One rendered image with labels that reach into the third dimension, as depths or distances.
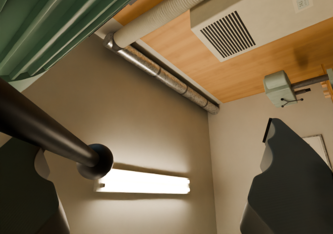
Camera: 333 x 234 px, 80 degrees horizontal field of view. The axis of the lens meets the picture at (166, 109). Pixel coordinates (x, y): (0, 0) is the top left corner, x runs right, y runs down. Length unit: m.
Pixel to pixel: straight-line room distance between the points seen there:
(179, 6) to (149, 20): 0.27
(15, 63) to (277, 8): 1.57
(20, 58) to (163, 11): 1.52
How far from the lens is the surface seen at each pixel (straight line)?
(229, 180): 3.19
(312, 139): 2.99
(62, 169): 1.64
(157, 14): 1.70
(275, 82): 2.15
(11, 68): 0.21
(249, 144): 3.14
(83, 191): 1.72
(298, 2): 1.67
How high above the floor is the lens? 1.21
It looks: 36 degrees up
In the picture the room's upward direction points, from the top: 108 degrees counter-clockwise
